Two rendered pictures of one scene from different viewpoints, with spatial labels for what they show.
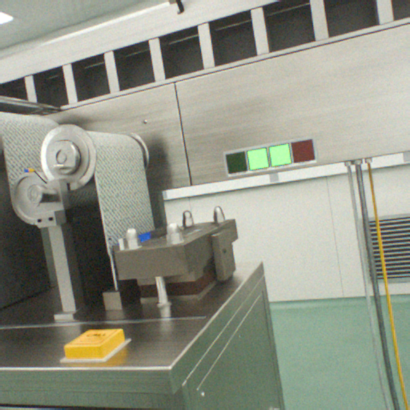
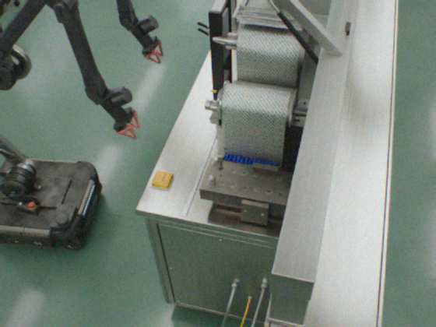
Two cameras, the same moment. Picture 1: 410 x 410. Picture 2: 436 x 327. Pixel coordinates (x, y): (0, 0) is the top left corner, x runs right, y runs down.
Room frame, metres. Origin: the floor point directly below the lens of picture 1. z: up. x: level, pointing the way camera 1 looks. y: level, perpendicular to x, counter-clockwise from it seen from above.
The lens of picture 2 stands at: (0.86, -1.11, 2.48)
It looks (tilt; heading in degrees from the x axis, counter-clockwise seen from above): 48 degrees down; 87
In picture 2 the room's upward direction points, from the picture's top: 3 degrees counter-clockwise
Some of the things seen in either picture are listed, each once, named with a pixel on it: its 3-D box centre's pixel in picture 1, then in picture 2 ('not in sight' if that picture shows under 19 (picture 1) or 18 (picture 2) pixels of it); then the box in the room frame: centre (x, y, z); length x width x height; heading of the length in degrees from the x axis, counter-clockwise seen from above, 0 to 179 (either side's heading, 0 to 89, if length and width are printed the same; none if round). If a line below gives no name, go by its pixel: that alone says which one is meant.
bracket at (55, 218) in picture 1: (59, 248); (219, 129); (0.93, 0.33, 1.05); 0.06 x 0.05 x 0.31; 160
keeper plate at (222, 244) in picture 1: (224, 253); (254, 212); (1.03, -0.03, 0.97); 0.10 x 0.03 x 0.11; 160
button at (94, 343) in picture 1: (95, 343); (162, 179); (0.68, 0.21, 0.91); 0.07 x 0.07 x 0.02; 70
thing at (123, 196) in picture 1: (128, 208); (252, 142); (1.04, 0.19, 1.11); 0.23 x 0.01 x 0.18; 160
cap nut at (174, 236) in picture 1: (173, 232); (211, 180); (0.88, 0.07, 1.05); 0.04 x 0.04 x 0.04
